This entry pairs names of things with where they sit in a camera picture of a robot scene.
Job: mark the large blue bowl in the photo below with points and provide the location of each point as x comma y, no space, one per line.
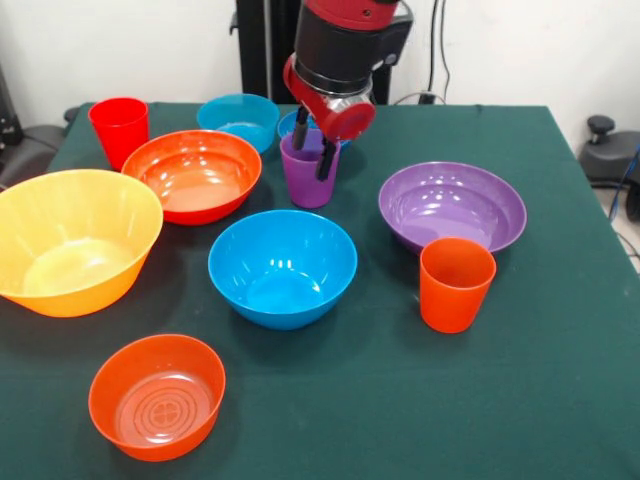
282,290

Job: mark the dark green tablecloth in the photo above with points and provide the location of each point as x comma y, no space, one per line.
350,400

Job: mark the small dark blue bowl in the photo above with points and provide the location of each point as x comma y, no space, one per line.
286,125

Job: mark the black equipment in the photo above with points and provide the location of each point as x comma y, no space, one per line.
7,125

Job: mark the purple cup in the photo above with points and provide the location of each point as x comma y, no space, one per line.
307,187

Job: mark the teal bowl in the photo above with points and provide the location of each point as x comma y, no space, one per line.
235,112

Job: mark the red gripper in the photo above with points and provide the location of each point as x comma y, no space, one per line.
345,120

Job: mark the small orange bowl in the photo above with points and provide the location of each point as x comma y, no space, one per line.
155,400

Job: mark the wide purple bowl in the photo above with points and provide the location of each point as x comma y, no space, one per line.
450,210

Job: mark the wide orange bowl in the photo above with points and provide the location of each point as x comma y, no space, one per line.
195,185

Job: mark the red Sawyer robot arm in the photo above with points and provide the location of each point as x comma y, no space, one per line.
345,45

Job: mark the yellow bowl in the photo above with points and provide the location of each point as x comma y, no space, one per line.
75,260

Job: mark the orange cup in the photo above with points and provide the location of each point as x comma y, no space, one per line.
452,305

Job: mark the red cup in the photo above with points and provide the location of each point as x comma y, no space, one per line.
120,135

